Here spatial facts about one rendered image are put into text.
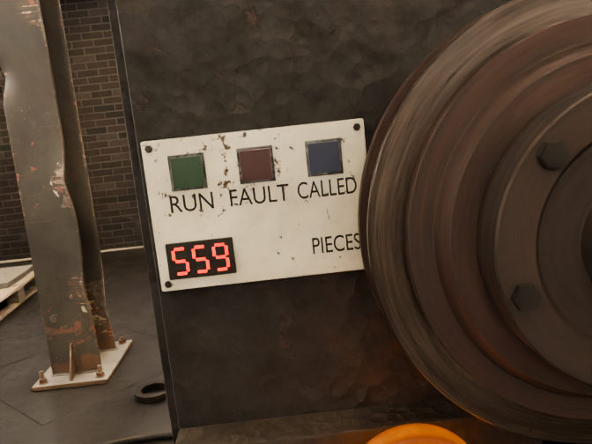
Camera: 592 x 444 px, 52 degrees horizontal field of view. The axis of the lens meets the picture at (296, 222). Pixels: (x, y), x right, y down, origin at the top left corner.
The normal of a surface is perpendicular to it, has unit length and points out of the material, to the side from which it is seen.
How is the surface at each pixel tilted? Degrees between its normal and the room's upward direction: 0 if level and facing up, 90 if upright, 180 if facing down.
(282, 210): 90
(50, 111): 90
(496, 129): 90
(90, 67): 90
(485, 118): 52
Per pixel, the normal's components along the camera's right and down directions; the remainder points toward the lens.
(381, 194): 0.04, 0.17
